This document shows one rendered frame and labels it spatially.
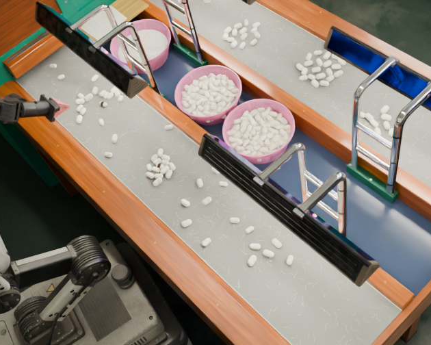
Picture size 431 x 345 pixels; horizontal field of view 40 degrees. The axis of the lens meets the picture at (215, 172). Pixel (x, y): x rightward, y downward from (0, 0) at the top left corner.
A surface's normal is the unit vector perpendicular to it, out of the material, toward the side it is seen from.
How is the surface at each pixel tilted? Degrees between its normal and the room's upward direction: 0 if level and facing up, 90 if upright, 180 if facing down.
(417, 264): 0
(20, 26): 90
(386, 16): 0
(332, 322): 0
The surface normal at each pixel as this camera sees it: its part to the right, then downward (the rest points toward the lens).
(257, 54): -0.18, -0.55
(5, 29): 0.66, 0.55
